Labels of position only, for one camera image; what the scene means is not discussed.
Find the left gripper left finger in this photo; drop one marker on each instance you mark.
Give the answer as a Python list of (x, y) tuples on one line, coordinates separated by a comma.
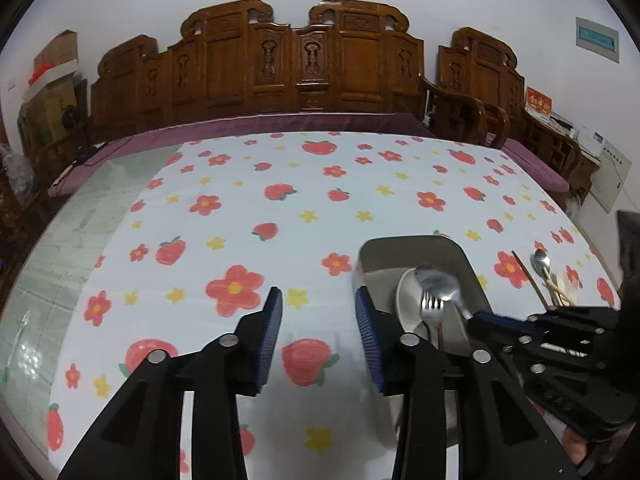
[(235, 364)]

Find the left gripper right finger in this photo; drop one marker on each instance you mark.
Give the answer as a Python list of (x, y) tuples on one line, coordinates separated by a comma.
[(404, 364)]

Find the stacked cardboard boxes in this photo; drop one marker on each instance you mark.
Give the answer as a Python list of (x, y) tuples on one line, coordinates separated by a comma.
[(55, 87)]

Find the small stainless steel spoon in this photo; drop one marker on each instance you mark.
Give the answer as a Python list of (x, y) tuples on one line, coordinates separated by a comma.
[(445, 287)]

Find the carved wooden bench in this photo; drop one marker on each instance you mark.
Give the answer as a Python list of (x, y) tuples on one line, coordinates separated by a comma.
[(233, 60)]

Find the floral strawberry tablecloth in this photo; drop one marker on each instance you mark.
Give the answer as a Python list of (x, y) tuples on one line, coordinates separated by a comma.
[(225, 220)]

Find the white ceramic spoon in tray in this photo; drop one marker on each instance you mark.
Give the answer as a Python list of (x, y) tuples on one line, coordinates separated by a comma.
[(408, 297)]

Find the red gift box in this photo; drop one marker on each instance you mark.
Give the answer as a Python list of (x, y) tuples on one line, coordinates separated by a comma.
[(537, 102)]

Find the purple seat cushion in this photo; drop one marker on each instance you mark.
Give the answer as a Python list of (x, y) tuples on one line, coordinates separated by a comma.
[(403, 123)]

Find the light bamboo chopstick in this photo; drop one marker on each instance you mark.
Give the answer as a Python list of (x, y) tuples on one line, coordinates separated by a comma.
[(561, 298)]

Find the large stainless steel spoon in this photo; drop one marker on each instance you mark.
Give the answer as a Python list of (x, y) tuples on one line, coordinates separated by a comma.
[(541, 263)]

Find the stainless steel fork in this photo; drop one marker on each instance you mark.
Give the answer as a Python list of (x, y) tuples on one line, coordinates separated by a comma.
[(432, 311)]

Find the white plastic bag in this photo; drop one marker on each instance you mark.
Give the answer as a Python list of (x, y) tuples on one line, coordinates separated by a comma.
[(19, 171)]

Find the stainless steel utensil tray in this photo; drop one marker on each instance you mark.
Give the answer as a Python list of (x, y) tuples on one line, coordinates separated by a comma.
[(383, 260)]

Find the wall electrical panel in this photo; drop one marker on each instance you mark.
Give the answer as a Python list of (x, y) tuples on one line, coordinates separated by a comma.
[(599, 39)]

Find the dark brown wooden chopstick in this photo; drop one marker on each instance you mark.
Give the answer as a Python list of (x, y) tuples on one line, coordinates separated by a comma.
[(531, 280)]

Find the carved wooden armchair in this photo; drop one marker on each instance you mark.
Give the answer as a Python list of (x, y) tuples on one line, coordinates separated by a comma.
[(479, 95)]

